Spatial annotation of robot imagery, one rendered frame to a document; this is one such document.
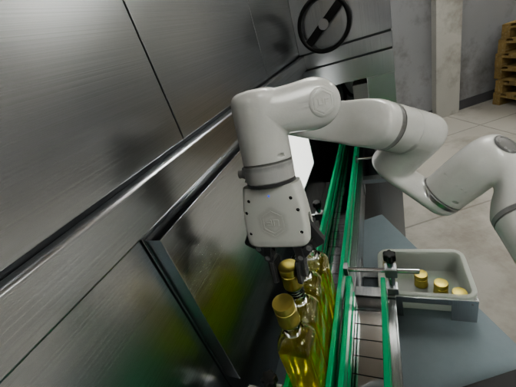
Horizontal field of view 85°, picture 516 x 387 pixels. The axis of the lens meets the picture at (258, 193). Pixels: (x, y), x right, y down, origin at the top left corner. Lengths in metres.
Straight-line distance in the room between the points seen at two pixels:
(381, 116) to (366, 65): 0.88
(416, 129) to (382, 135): 0.06
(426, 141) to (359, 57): 0.85
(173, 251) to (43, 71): 0.26
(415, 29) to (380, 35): 2.73
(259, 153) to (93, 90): 0.22
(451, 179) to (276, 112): 0.37
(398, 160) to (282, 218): 0.28
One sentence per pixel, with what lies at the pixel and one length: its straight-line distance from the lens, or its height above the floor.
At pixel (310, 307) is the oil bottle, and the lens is 0.54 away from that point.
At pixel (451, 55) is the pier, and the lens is 4.30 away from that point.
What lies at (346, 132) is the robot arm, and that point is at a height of 1.32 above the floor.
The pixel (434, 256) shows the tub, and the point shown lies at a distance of 1.00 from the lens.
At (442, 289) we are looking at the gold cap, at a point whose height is 0.81.
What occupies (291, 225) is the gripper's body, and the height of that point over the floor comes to 1.26.
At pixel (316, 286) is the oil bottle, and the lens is 0.58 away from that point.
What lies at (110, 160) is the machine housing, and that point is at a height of 1.43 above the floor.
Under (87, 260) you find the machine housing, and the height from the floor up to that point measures 1.37.
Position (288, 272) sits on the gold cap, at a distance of 0.47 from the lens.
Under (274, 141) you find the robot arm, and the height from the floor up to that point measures 1.38.
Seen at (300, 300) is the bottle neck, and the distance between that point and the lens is 0.53.
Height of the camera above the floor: 1.51
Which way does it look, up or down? 27 degrees down
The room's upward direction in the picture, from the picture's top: 19 degrees counter-clockwise
